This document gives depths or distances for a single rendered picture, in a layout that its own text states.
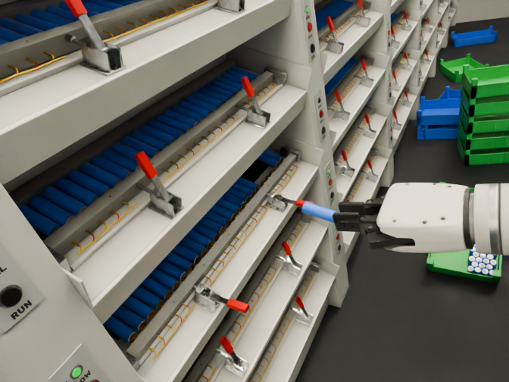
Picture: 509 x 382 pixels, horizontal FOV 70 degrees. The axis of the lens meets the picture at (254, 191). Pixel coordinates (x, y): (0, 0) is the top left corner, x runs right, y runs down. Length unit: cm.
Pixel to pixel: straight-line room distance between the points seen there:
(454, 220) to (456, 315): 82
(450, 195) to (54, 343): 47
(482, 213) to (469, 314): 83
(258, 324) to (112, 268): 44
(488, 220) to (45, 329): 47
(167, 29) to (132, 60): 10
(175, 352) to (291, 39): 62
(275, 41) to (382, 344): 87
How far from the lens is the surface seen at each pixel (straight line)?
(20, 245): 38
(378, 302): 128
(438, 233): 48
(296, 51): 81
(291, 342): 102
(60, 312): 42
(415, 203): 51
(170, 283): 63
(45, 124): 38
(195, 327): 61
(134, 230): 49
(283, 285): 88
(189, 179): 56
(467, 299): 132
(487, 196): 49
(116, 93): 43
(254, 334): 81
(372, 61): 150
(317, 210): 56
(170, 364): 59
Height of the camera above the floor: 100
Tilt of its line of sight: 32 degrees down
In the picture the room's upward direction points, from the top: 15 degrees counter-clockwise
